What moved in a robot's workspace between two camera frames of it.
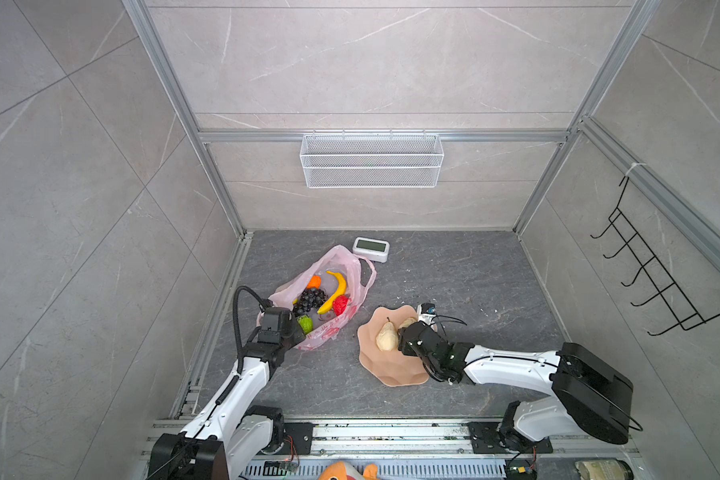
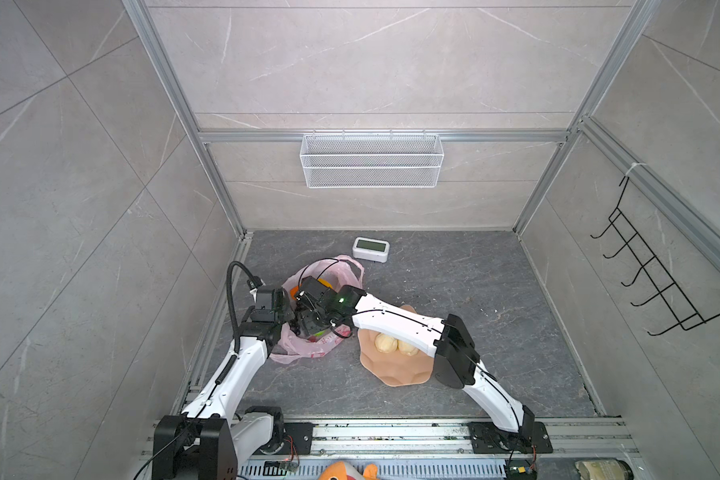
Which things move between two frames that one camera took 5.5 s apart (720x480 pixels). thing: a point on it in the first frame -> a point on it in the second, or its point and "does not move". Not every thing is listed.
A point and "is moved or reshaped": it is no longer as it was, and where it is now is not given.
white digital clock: x=374 y=249 does not move
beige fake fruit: x=387 y=338 does not move
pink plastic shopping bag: x=357 y=273 is moved or reshaped
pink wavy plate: x=392 y=368 does not move
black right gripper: x=404 y=347 -> x=305 y=324
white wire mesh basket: x=371 y=161 does not move
